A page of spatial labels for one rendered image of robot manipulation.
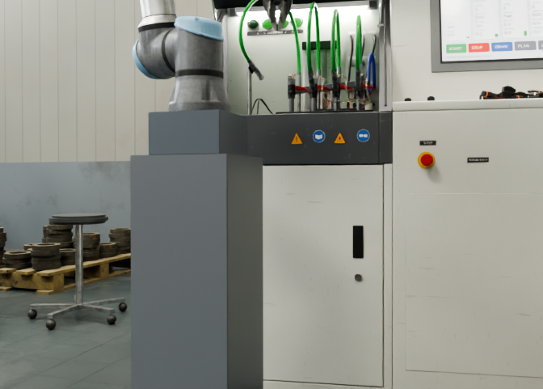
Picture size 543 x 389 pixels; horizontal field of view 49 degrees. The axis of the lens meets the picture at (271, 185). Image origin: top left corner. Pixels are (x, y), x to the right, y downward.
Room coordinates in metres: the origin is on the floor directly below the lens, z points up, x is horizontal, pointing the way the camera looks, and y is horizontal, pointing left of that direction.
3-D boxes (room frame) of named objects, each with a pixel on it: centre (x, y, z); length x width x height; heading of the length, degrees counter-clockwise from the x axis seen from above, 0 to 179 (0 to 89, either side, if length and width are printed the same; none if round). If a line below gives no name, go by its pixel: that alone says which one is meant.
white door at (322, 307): (1.88, -0.02, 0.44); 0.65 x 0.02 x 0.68; 80
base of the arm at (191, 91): (1.43, 0.17, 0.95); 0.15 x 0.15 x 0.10
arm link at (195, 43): (1.44, 0.18, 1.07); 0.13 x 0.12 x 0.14; 47
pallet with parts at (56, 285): (4.50, 1.60, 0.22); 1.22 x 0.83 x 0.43; 162
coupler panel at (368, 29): (2.35, -0.36, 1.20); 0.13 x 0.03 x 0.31; 80
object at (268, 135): (1.90, -0.03, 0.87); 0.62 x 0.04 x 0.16; 80
